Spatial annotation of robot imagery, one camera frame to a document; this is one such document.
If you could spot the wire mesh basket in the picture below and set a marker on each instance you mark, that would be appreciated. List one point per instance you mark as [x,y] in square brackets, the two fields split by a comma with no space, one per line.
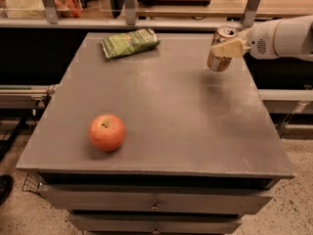
[31,183]

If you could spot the red apple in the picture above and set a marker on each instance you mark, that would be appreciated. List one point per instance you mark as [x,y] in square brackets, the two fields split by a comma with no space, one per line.
[107,132]

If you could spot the black shoe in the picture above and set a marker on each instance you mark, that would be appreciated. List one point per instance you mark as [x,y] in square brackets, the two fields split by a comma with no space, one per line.
[6,185]

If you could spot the grey drawer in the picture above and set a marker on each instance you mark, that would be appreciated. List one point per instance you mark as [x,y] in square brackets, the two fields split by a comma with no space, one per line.
[152,199]
[155,224]

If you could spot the lower grey drawer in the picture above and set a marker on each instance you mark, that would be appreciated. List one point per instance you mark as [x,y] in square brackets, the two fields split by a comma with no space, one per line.
[155,224]

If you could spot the metal shelf bracket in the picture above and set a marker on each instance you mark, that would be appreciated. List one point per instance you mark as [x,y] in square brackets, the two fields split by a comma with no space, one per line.
[130,12]
[51,11]
[249,14]

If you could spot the green chip bag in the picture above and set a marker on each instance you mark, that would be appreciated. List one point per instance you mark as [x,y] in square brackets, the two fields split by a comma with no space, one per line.
[126,44]

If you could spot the clear plastic container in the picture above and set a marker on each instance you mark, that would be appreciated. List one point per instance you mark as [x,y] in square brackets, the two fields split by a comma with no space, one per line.
[23,9]

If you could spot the orange snack bag on shelf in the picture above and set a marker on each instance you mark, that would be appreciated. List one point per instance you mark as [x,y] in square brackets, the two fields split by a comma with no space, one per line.
[68,8]

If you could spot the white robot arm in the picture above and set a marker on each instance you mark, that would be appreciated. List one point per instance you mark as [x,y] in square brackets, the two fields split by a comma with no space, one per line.
[284,38]

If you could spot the orange soda can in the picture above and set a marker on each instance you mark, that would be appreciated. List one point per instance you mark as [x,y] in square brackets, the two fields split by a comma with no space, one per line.
[219,57]

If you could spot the metal shelf bracket middle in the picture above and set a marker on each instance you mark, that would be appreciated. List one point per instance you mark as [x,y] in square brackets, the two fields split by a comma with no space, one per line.
[130,12]

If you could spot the upper grey drawer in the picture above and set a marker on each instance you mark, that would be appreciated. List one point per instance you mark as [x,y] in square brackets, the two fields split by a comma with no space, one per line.
[152,199]

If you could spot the metal shelf bracket left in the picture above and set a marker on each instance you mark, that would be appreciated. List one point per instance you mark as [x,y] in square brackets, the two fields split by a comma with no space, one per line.
[51,11]

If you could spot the metal shelf bracket right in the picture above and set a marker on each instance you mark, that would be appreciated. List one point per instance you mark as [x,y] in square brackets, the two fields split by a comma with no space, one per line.
[249,14]

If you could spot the grey drawer cabinet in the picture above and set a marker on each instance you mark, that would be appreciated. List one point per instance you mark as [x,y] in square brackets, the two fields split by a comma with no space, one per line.
[186,126]

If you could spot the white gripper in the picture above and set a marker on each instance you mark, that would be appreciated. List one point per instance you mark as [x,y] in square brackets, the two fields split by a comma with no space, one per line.
[260,40]

